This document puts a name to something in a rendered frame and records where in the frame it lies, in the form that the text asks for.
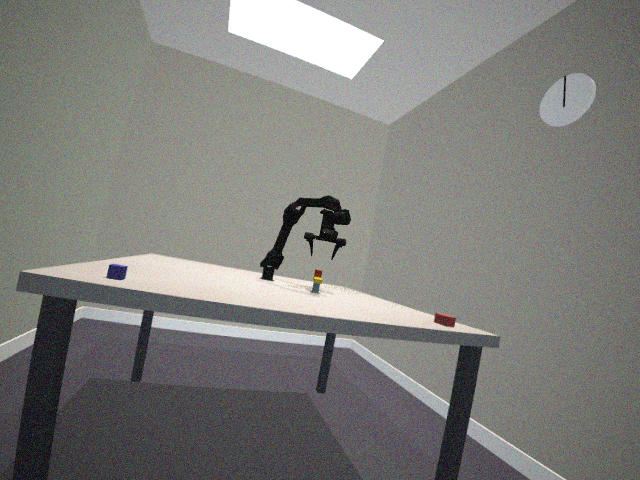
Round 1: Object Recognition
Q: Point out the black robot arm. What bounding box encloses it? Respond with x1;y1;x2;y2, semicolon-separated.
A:
260;195;351;281

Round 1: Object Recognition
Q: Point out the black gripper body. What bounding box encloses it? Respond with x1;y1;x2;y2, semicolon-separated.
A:
304;223;346;246

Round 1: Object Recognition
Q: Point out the small red block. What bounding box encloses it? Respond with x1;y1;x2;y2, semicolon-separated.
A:
433;313;456;328

